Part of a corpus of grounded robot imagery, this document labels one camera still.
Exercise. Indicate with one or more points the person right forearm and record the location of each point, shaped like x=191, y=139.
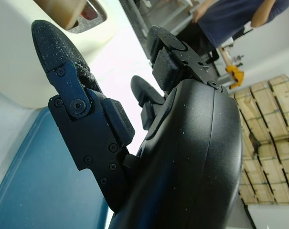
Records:
x=204, y=10

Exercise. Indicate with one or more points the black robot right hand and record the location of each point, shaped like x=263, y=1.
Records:
x=187, y=148

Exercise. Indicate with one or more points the browned toast slice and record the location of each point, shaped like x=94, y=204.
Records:
x=63, y=12

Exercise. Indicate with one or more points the teal plastic tray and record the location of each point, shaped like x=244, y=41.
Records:
x=39, y=186

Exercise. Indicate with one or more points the yellow metal tool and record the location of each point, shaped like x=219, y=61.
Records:
x=236, y=75

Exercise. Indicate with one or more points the stacked wooden crates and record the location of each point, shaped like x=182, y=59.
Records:
x=273, y=133

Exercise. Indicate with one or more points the person left forearm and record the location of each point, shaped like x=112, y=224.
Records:
x=262, y=14

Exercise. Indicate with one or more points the cream white two-slot toaster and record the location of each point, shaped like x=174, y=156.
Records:
x=13, y=66

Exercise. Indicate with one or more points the person in dark clothes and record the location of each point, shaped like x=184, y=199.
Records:
x=230, y=21

